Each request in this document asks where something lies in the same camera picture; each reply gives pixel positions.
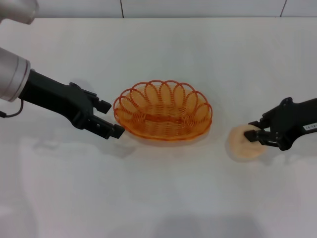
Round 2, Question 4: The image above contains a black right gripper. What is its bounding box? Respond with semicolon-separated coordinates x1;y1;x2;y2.
243;97;317;152

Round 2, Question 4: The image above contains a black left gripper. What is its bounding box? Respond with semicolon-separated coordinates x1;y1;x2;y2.
18;69;126;140

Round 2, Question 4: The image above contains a round pale bread bun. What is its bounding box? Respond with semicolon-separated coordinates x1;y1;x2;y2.
227;124;267;159

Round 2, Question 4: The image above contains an orange woven plastic basket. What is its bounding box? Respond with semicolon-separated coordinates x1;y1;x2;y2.
112;79;214;142

